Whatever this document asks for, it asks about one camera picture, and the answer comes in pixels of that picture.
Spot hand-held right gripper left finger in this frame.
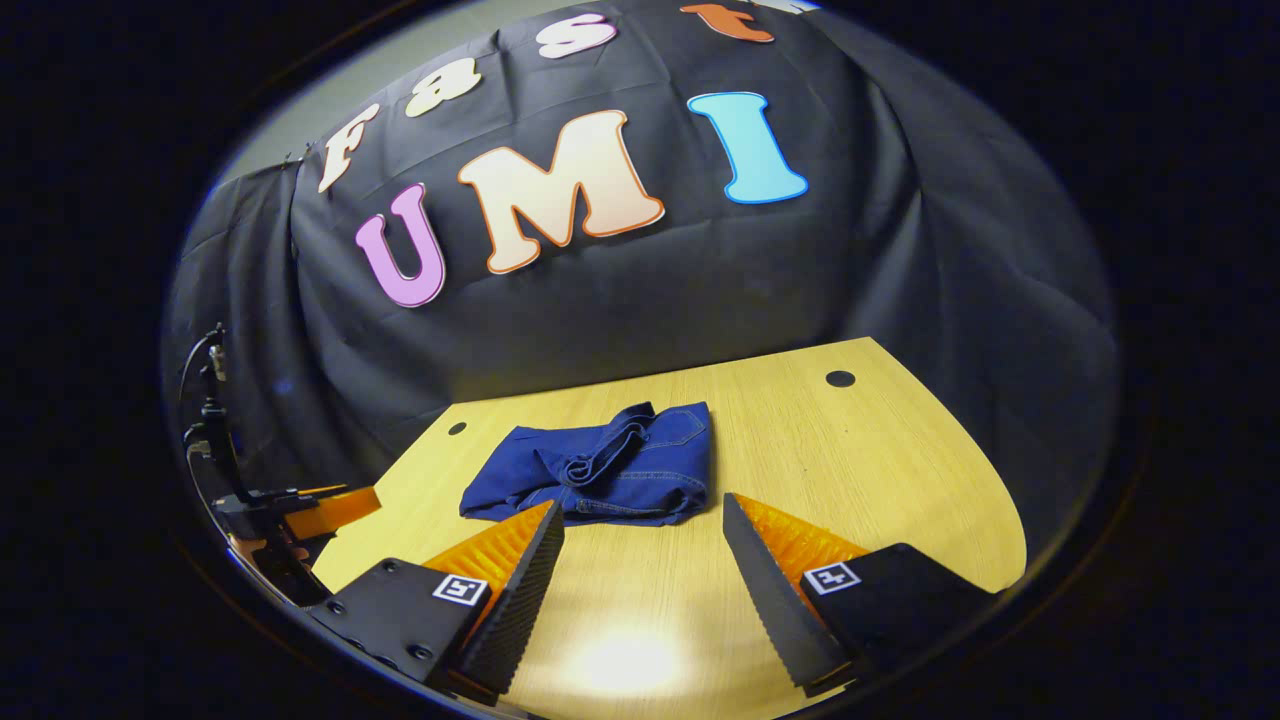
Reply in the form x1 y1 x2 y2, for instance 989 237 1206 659
305 500 566 699

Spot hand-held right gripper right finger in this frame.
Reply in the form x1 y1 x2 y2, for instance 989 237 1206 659
722 492 1001 698

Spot blue denim jeans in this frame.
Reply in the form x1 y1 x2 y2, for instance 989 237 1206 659
459 401 713 528

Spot black backdrop cloth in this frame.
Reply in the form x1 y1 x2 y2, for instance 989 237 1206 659
160 0 1119 561

